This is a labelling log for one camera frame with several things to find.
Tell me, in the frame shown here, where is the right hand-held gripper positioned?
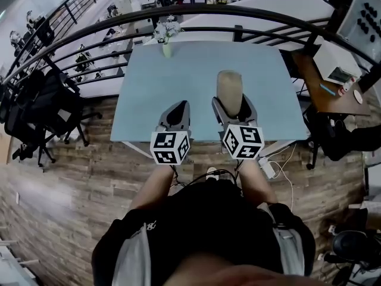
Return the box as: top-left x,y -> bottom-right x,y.
211,93 -> 266,161

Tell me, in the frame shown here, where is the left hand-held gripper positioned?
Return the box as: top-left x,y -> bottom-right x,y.
149,100 -> 192,166

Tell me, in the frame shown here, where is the beige cylindrical item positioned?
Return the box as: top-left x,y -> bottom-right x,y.
216,70 -> 245,116

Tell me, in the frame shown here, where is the person's left forearm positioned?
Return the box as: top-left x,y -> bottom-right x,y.
130,163 -> 177,212

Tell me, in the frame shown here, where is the person's right forearm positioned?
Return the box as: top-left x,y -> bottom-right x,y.
238,158 -> 279,206

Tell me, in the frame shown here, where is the light blue table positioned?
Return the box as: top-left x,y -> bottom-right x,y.
110,40 -> 310,144

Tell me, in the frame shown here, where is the pale green vase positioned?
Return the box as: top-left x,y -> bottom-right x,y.
161,38 -> 174,60

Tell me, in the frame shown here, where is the white power strip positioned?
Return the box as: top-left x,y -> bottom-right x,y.
258,156 -> 277,179

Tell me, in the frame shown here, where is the white flower bouquet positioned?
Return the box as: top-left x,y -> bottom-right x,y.
152,14 -> 183,45

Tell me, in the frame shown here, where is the light blue pen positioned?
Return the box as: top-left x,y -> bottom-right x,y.
319,83 -> 336,97

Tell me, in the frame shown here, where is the brown wooden side table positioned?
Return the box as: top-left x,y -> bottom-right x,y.
291,48 -> 372,117

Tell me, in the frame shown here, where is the black metal railing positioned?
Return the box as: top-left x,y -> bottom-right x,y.
0,0 -> 381,101

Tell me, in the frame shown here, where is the white box appliance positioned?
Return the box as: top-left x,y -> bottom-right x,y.
312,40 -> 363,85

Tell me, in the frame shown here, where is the small red white bottle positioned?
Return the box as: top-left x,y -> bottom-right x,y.
339,77 -> 356,97

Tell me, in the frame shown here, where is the black chair with jacket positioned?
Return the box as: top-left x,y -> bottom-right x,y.
305,104 -> 381,170

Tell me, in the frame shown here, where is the person's black shirt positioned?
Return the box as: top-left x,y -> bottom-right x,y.
91,177 -> 317,286

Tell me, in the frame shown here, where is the black office chair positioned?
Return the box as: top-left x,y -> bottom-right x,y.
0,67 -> 102,168

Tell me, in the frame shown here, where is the black round fan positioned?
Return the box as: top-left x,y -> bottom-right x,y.
331,229 -> 370,262

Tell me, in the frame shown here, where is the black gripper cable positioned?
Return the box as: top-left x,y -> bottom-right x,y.
170,158 -> 245,198

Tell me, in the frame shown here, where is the white power cable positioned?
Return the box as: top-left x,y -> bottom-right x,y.
269,143 -> 298,214

